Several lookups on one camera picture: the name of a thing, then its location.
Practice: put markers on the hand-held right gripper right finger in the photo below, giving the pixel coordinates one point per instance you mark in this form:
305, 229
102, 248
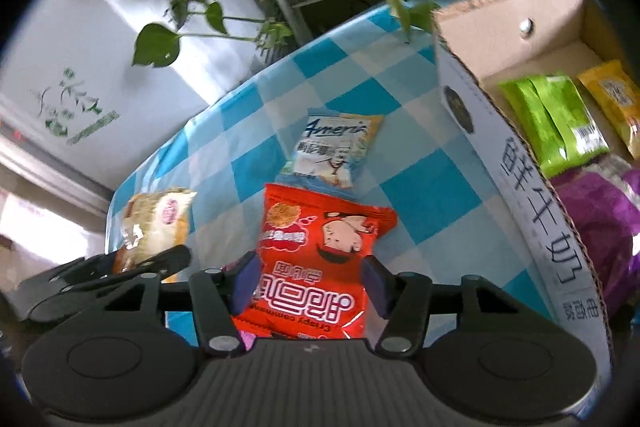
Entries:
376, 288

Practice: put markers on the red snack packet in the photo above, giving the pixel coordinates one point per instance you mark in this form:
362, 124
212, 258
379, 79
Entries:
310, 252

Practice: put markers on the blue checked tablecloth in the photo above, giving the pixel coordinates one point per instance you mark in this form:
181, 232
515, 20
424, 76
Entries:
300, 97

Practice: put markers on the white and blue snack packet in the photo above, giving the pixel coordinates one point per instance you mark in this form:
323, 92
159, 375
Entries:
335, 147

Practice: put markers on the beige snack packet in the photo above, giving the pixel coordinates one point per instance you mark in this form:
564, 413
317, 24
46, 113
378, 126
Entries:
155, 222

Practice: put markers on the lime green snack packet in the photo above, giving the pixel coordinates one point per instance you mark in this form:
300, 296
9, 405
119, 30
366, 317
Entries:
555, 122

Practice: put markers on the purple snack packet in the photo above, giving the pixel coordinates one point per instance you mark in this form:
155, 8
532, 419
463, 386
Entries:
605, 227

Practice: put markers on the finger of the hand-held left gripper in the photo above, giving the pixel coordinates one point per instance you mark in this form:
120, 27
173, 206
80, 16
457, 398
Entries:
65, 274
172, 258

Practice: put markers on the white chest freezer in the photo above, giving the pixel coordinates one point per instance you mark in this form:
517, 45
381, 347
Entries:
100, 57

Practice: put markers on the pale crinkled snack packet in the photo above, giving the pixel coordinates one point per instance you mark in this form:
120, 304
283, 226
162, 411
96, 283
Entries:
617, 169

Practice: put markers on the cardboard box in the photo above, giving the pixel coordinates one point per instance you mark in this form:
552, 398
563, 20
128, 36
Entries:
505, 187

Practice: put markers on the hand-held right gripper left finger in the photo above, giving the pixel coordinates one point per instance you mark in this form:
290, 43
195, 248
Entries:
245, 283

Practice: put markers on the yellow waffle snack packet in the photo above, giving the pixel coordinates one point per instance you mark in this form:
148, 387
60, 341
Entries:
617, 99

